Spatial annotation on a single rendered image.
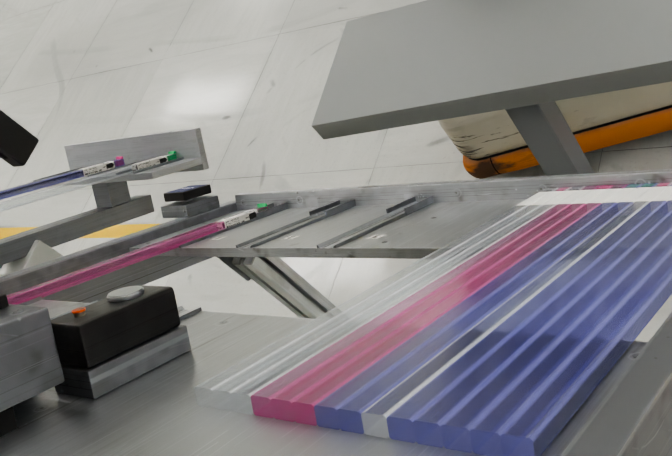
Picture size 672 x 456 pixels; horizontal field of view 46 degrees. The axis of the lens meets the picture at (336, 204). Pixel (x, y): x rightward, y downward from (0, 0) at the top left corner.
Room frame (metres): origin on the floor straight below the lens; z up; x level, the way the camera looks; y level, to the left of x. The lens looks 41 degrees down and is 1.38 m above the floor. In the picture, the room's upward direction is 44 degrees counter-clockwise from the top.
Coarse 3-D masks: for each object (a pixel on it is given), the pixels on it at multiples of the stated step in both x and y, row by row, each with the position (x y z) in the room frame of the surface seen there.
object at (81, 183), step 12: (168, 156) 1.09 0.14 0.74; (120, 168) 1.05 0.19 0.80; (132, 168) 1.06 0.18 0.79; (84, 180) 1.02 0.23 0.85; (96, 180) 1.03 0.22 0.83; (36, 192) 0.99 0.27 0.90; (48, 192) 0.99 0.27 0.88; (60, 192) 1.00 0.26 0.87; (0, 204) 0.96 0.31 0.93; (12, 204) 0.97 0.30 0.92; (24, 204) 0.97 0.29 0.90
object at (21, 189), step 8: (112, 160) 1.17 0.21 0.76; (120, 160) 1.16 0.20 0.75; (56, 176) 1.11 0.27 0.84; (64, 176) 1.11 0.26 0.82; (72, 176) 1.12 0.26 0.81; (80, 176) 1.12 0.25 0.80; (24, 184) 1.09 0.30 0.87; (32, 184) 1.09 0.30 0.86; (40, 184) 1.09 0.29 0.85; (48, 184) 1.10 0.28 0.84; (0, 192) 1.07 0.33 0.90; (8, 192) 1.07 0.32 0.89; (16, 192) 1.08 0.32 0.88; (24, 192) 1.08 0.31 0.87
